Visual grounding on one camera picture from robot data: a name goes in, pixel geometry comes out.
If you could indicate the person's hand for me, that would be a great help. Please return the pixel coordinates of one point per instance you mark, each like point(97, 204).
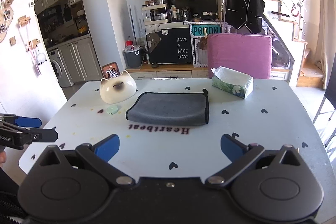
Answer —
point(3, 158)

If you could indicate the cream tiered storage rack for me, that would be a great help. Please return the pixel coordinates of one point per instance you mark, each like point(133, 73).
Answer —
point(154, 14)

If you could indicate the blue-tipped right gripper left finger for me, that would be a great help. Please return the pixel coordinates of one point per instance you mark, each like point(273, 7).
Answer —
point(96, 159)

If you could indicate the black vest with white trim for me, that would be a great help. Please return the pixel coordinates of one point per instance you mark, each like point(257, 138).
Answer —
point(245, 13)

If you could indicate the folded grey towel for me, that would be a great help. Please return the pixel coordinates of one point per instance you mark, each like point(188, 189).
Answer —
point(171, 109)

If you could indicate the green floral tissue box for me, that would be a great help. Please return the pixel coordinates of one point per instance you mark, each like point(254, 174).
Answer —
point(234, 82)

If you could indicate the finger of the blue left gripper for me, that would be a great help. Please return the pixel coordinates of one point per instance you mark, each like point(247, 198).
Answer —
point(21, 121)

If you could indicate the cat face ceramic bowl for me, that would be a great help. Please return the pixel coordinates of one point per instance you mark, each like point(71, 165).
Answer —
point(117, 89)

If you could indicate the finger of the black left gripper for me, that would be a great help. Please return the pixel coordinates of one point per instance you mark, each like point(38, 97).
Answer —
point(44, 135)

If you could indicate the orange framed picture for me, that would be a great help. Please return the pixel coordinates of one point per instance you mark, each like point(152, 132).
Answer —
point(110, 70)

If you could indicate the teal potion sign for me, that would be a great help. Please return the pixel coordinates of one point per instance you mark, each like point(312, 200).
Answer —
point(203, 30)

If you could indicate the pink chair back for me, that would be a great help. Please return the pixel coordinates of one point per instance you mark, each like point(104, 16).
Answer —
point(249, 54)

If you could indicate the grey trash bin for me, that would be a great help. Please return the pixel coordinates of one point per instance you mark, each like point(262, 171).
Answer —
point(133, 55)

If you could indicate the low wooden drawer bench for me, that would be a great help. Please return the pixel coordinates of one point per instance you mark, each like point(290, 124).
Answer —
point(183, 71)

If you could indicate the black cabinet with white text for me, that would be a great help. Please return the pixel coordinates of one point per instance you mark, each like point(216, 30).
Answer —
point(169, 46)

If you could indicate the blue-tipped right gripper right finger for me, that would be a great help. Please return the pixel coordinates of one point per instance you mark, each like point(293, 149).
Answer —
point(241, 156)

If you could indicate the washing machine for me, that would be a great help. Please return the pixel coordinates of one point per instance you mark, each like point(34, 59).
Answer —
point(59, 69)

